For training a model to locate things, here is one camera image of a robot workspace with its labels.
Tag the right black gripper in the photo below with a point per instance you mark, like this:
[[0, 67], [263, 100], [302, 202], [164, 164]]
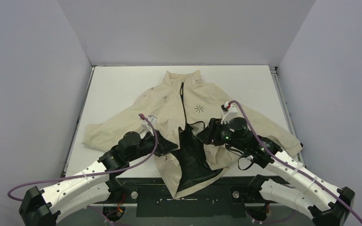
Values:
[[214, 131]]

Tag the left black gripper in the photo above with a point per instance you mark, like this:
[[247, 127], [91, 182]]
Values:
[[163, 146]]

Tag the beige zip jacket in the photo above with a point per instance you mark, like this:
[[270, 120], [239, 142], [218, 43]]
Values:
[[183, 105]]

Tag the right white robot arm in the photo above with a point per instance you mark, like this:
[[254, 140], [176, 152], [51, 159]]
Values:
[[322, 202]]

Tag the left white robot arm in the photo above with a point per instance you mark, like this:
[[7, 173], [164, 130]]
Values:
[[96, 183]]

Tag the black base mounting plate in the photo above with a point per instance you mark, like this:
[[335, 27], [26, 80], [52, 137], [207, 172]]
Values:
[[150, 197]]

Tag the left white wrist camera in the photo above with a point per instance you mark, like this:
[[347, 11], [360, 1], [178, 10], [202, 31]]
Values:
[[147, 123]]

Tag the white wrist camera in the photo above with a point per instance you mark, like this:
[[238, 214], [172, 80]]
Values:
[[229, 111], [147, 123]]

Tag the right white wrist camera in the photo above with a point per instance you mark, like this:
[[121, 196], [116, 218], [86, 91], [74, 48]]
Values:
[[229, 111]]

